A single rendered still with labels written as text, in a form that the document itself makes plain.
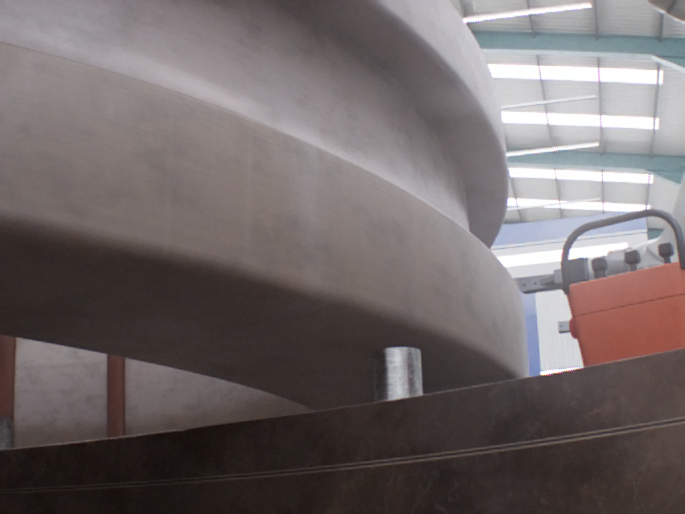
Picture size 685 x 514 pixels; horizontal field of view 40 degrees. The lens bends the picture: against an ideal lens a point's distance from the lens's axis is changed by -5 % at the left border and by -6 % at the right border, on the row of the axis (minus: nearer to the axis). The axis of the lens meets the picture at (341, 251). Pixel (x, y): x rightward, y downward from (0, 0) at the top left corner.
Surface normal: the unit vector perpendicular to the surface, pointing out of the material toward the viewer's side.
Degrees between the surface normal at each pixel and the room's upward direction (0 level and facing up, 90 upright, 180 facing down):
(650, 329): 97
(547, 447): 90
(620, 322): 97
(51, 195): 90
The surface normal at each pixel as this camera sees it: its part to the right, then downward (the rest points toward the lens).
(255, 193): 0.73, -0.23
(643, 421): -0.59, -0.23
